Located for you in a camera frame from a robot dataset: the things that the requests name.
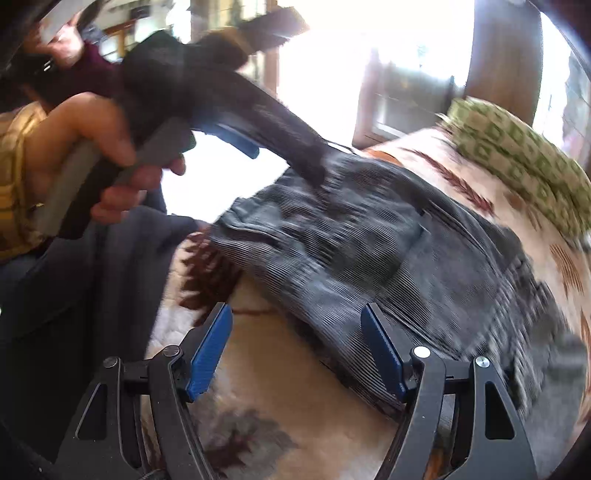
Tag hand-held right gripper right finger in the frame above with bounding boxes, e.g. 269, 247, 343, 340
360, 305, 540, 480

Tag person's left hand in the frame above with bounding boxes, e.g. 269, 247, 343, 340
60, 92, 187, 227

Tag person's yellow patterned top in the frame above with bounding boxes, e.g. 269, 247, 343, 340
0, 100, 52, 265

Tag person's dark trousers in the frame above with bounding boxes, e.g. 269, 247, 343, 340
0, 187, 211, 467

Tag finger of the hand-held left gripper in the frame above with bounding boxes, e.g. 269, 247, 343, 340
193, 115, 260, 160
217, 76, 331, 188

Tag green checkered folded quilt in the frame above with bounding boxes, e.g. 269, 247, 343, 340
438, 97, 591, 252

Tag grey corduroy pants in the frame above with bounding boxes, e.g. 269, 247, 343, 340
208, 150, 578, 418

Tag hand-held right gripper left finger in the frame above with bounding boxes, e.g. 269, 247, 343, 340
54, 302, 234, 480

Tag patterned plush blanket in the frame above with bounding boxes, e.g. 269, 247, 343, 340
143, 127, 591, 480

